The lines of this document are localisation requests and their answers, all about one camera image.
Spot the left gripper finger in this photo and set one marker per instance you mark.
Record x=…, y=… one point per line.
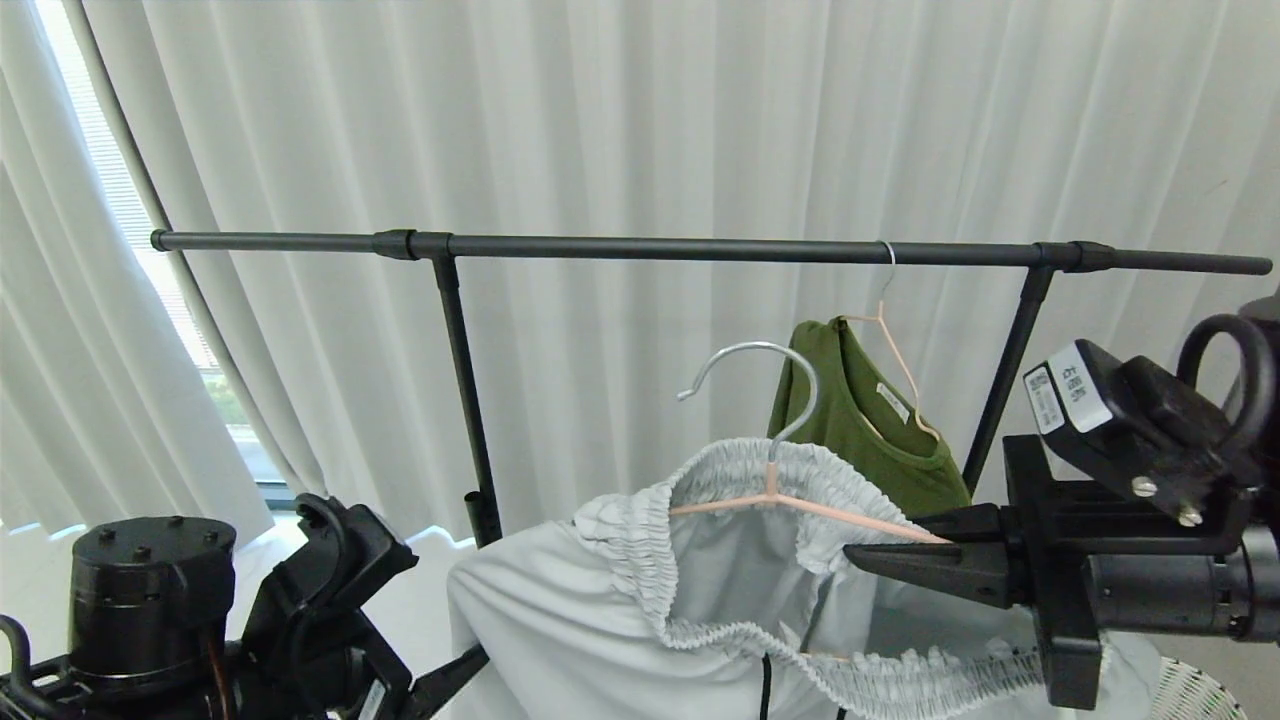
x=445, y=685

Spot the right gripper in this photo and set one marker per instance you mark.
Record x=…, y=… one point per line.
x=1070, y=600

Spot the pale grey shorts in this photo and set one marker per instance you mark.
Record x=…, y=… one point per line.
x=560, y=620

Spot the pink clothes hanger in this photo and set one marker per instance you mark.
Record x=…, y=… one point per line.
x=882, y=320
x=772, y=480

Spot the white laundry basket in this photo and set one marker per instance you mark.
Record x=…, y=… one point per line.
x=1190, y=695

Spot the black clothes rack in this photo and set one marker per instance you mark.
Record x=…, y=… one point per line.
x=700, y=248

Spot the green long-sleeved shirt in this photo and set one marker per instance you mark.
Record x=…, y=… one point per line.
x=850, y=430

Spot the white curtain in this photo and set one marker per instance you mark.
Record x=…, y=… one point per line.
x=60, y=350
x=600, y=120

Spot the window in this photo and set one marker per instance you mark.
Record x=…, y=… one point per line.
x=120, y=190

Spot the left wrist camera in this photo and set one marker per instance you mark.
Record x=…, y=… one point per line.
x=340, y=570

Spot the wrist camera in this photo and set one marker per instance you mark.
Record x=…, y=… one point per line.
x=1110, y=410
x=340, y=570

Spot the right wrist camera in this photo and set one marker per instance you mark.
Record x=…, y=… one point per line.
x=1110, y=410

